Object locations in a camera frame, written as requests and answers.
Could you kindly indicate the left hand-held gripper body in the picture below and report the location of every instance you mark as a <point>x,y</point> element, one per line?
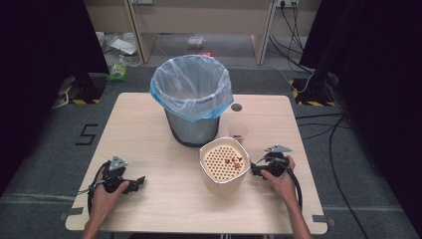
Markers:
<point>112,176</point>

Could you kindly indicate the black stand base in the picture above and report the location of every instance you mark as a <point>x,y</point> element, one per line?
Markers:
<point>88,86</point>

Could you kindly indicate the grey trash bin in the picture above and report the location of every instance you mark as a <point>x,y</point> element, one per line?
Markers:
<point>195,127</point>

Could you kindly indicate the white wall power outlet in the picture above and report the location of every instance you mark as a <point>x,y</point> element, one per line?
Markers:
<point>287,3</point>

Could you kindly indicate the clear plastic box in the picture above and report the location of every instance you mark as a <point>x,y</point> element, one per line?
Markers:
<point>195,41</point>

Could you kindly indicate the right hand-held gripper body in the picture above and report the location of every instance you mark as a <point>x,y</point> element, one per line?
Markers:
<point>275,162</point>

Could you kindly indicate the black curtain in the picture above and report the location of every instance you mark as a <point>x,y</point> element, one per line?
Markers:
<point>375,83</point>
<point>40,66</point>

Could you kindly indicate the round grey table grommet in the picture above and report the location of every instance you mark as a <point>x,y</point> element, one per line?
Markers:
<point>236,107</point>

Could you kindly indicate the person's left hand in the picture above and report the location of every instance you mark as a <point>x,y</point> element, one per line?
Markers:
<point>105,198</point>

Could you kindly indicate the black yellow striped floor plate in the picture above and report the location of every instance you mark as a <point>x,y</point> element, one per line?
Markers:
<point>66,96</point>
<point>313,99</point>

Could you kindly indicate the perforated beige strainer insert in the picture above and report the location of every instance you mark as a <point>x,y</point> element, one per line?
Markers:
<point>219,164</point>

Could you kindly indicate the person's right hand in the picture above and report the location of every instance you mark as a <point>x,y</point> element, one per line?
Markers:
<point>282,186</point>

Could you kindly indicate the small clear plastic cup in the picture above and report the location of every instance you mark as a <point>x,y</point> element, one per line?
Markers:
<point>237,129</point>

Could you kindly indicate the small red item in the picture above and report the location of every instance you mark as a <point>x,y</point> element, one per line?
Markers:
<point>206,54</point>

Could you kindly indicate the white paper sheet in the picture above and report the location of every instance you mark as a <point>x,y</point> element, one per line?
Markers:
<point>123,46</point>

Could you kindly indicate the light blue trash bag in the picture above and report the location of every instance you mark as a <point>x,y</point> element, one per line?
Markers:
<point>189,86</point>

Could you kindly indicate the green plastic bottle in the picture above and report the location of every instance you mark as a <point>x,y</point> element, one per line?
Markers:
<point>117,70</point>

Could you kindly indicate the beige square container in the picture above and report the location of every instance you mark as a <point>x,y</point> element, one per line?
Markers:
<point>225,186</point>

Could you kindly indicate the brown food scraps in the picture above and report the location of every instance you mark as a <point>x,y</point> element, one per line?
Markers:
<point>234,162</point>

